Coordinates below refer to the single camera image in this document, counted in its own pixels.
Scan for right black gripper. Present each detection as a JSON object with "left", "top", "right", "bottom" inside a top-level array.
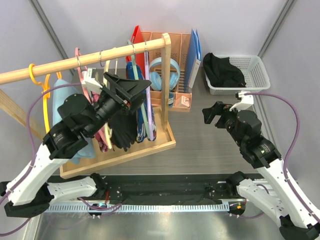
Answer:
[{"left": 202, "top": 100, "right": 247, "bottom": 147}]

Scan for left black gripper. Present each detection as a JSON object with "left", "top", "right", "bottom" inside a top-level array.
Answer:
[{"left": 84, "top": 72, "right": 151, "bottom": 137}]

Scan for mint green hanger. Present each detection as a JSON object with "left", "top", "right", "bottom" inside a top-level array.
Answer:
[{"left": 127, "top": 40, "right": 149, "bottom": 143}]

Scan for lilac plastic hanger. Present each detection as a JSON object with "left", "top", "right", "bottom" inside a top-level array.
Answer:
[{"left": 144, "top": 42, "right": 154, "bottom": 141}]

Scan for black trousers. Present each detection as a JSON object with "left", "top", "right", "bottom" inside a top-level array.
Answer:
[{"left": 203, "top": 52, "right": 246, "bottom": 88}]

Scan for blue patterned garment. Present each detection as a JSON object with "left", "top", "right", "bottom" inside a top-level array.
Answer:
[{"left": 125, "top": 61, "right": 157, "bottom": 143}]

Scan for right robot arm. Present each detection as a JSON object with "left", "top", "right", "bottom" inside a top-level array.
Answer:
[{"left": 202, "top": 101, "right": 320, "bottom": 240}]

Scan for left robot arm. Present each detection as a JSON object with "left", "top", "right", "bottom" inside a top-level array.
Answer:
[{"left": 0, "top": 72, "right": 151, "bottom": 219}]

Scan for yellow hanger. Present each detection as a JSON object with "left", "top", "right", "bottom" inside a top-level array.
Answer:
[{"left": 28, "top": 63, "right": 51, "bottom": 133}]

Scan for light blue headphones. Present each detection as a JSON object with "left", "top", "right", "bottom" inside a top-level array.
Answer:
[{"left": 149, "top": 57, "right": 181, "bottom": 91}]

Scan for red folder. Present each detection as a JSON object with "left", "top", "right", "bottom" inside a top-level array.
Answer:
[{"left": 130, "top": 25, "right": 145, "bottom": 76}]

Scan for black garment on rack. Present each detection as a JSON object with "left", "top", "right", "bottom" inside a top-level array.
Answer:
[{"left": 108, "top": 111, "right": 138, "bottom": 152}]

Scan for white plastic basket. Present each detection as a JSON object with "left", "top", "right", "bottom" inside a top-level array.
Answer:
[{"left": 205, "top": 55, "right": 271, "bottom": 96}]

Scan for pink floral garment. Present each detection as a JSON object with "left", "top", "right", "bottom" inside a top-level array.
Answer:
[{"left": 80, "top": 67, "right": 113, "bottom": 152}]

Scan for wooden clothes rack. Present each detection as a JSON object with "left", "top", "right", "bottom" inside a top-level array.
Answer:
[{"left": 0, "top": 32, "right": 177, "bottom": 180}]

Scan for orange file organizer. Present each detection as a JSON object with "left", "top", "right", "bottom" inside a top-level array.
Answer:
[{"left": 141, "top": 31, "right": 192, "bottom": 113}]

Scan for blue folder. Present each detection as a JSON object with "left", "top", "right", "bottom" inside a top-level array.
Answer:
[{"left": 184, "top": 29, "right": 202, "bottom": 93}]

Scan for light blue garment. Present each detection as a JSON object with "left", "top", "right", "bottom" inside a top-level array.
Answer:
[{"left": 52, "top": 86, "right": 96, "bottom": 165}]

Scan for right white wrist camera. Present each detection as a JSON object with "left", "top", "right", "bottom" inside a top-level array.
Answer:
[{"left": 229, "top": 91, "right": 254, "bottom": 112}]

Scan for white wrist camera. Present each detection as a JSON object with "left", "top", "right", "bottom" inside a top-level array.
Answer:
[
  {"left": 82, "top": 67, "right": 103, "bottom": 94},
  {"left": 229, "top": 91, "right": 254, "bottom": 112}
]

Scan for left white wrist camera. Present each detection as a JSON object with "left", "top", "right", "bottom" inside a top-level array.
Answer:
[{"left": 82, "top": 67, "right": 103, "bottom": 94}]

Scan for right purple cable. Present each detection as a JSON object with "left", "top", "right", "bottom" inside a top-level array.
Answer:
[{"left": 229, "top": 91, "right": 320, "bottom": 225}]

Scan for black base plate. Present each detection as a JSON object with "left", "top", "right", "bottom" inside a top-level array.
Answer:
[{"left": 88, "top": 174, "right": 241, "bottom": 206}]

